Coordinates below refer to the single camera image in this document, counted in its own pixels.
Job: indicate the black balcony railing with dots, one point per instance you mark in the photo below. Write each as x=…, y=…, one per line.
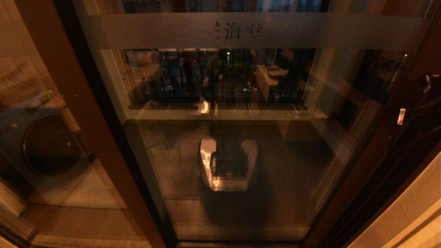
x=220, y=75

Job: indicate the brown framed sliding glass door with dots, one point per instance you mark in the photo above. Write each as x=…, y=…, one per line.
x=241, y=31

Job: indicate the brown framed fixed glass panel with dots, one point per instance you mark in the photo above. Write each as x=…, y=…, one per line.
x=86, y=103

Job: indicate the dark brown door jamb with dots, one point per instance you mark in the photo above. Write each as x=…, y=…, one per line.
x=389, y=196

